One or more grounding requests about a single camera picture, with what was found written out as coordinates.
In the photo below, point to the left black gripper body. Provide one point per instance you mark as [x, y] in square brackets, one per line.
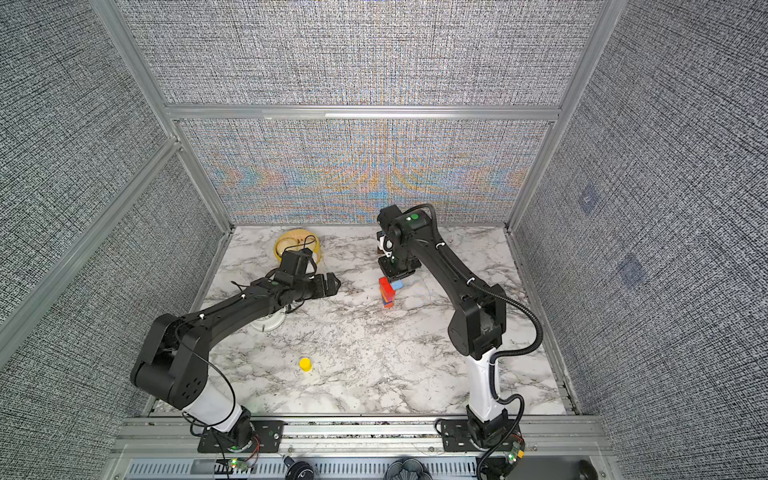
[315, 288]

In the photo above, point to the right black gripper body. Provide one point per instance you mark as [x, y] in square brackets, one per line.
[397, 266]

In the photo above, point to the red rectangular block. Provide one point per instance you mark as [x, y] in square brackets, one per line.
[386, 290]

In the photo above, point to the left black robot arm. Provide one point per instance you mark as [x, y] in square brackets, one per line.
[173, 364]

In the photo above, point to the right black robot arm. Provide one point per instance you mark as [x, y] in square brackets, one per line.
[410, 240]

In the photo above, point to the yellow cylinder block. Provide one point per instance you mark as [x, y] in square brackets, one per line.
[305, 364]

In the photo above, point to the yellow bamboo steamer basket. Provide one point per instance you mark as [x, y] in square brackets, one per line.
[298, 239]

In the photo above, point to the white alarm clock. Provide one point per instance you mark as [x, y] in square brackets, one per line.
[268, 323]

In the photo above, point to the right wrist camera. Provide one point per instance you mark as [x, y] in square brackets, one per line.
[384, 244]

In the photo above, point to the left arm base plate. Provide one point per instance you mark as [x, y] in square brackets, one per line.
[266, 436]

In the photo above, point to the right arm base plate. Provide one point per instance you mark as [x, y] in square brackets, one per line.
[455, 435]

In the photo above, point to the aluminium front rail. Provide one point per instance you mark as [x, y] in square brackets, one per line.
[362, 436]

